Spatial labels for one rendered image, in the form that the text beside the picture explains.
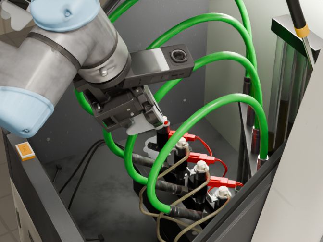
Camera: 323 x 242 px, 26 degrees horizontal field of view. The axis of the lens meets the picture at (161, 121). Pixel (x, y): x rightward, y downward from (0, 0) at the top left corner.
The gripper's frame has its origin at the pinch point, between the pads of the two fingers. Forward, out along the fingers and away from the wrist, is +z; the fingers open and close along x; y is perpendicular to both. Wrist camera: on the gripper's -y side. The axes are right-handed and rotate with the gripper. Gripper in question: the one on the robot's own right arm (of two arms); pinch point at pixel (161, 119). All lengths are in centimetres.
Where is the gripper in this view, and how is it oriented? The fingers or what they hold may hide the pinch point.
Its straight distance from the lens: 111.9
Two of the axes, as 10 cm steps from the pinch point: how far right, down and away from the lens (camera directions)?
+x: 3.1, 7.9, -5.2
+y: -9.0, 4.2, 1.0
